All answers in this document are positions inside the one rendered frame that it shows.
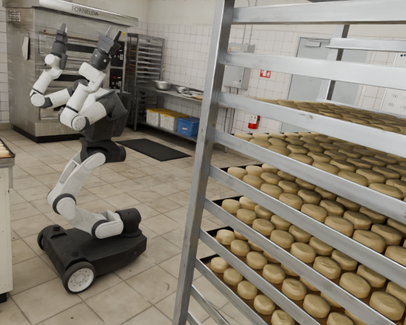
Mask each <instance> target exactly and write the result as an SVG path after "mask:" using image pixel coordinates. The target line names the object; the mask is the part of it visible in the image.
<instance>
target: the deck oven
mask: <svg viewBox="0 0 406 325"><path fill-rule="evenodd" d="M2 4H3V7H5V12H6V47H7V67H8V102H9V121H10V123H11V124H13V128H14V131H16V132H17V133H20V134H21V135H23V136H25V137H27V138H28V139H30V140H32V141H33V142H35V143H37V144H38V143H52V142H59V141H73V140H79V138H80V137H85V136H84V135H83V134H81V133H80V132H79V131H77V130H74V129H73V128H71V127H69V126H67V125H65V124H63V123H61V122H59V120H58V118H57V116H58V112H59V111H60V109H61V107H63V108H65V107H66V104H63V105H61V106H58V107H55V108H52V109H46V108H39V107H37V106H34V105H33V104H32V102H31V98H30V92H31V91H32V88H33V85H34V84H35V83H36V81H37V80H38V79H39V78H40V76H41V74H42V73H43V71H46V72H47V71H50V70H51V69H52V67H51V66H50V65H48V64H47V63H46V62H45V57H46V56H47V55H49V54H50V51H51V46H52V43H54V42H55V41H56V35H57V34H56V32H57V30H60V28H61V25H62V24H63V23H64V24H66V28H67V33H66V34H67V37H68V42H66V47H67V50H66V55H67V56H68V58H67V61H66V66H65V70H63V71H62V73H61V75H60V76H59V77H58V78H57V79H52V80H51V82H50V84H49V85H48V87H47V89H46V91H45V92H44V93H43V95H44V96H45V95H49V94H52V93H55V92H59V91H61V90H64V89H66V88H70V87H72V86H73V83H74V82H75V81H76V80H79V79H84V80H87V82H88V84H89V82H90V80H88V79H87V78H86V77H84V76H82V75H81V74H79V69H80V67H81V65H82V64H83V63H87V64H90V58H91V56H92V54H93V52H94V50H95V48H97V49H99V47H98V46H97V43H98V41H99V38H98V36H99V33H102V34H105V32H106V31H107V29H108V27H109V26H110V25H113V26H114V27H113V29H112V31H111V34H110V36H109V38H111V39H112V40H113V38H114V37H115V35H116V34H117V31H118V30H121V31H122V33H121V35H120V37H119V40H118V42H117V43H118V44H120V45H121V47H120V49H119V50H117V49H116V51H115V53H114V55H109V56H110V57H111V60H110V62H109V64H108V66H107V68H106V70H103V71H102V72H103V73H104V74H105V75H106V77H105V80H104V81H103V88H109V87H111V89H114V87H116V89H118V90H120V86H122V91H124V81H125V62H126V52H127V32H128V28H130V27H138V22H139V19H138V18H135V17H130V16H127V15H122V14H117V13H114V12H109V11H106V10H102V9H98V8H93V7H90V6H85V5H81V4H77V3H72V2H69V1H64V0H2ZM28 31H29V32H30V35H27V34H28ZM24 37H28V38H29V40H28V59H27V60H26V59H24V57H23V51H22V46H23V43H24Z"/></svg>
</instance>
